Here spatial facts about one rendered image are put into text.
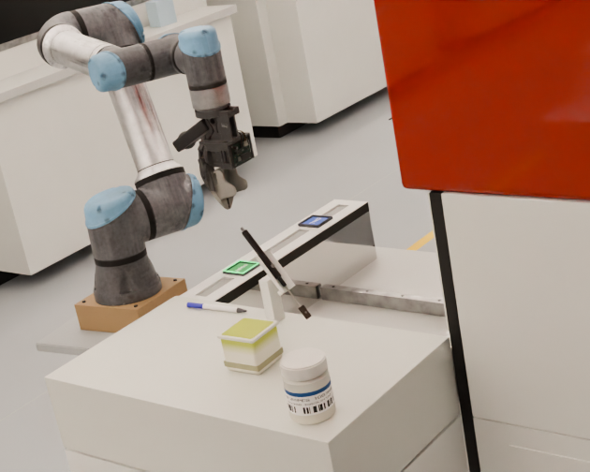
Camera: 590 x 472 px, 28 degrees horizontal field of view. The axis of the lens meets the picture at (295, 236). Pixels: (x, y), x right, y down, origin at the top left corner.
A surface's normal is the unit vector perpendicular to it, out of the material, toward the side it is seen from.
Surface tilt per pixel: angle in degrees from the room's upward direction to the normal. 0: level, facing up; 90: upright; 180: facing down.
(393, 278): 0
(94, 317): 90
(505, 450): 90
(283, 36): 90
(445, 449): 90
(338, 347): 0
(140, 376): 0
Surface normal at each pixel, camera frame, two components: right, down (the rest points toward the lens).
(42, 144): 0.79, 0.07
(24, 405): -0.18, -0.92
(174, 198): 0.40, -0.19
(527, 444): -0.59, 0.38
